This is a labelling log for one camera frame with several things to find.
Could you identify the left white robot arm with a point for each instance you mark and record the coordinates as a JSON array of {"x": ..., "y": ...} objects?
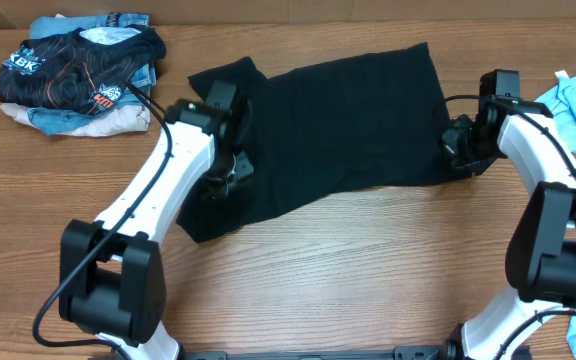
[{"x": 112, "y": 283}]

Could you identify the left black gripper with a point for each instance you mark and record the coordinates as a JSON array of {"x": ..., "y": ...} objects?
[{"x": 244, "y": 170}]

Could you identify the black orange patterned shirt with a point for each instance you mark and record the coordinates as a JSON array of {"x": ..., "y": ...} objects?
[{"x": 70, "y": 72}]

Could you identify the folded cream white garment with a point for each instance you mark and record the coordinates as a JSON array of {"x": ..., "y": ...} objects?
[{"x": 126, "y": 118}]

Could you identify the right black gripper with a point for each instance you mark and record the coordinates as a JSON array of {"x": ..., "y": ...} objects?
[{"x": 479, "y": 165}]

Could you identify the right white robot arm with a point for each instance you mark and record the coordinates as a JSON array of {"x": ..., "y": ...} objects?
[{"x": 540, "y": 261}]

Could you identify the black t-shirt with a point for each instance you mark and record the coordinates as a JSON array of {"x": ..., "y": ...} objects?
[{"x": 345, "y": 125}]

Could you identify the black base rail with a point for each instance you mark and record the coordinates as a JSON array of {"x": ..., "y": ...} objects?
[{"x": 318, "y": 355}]

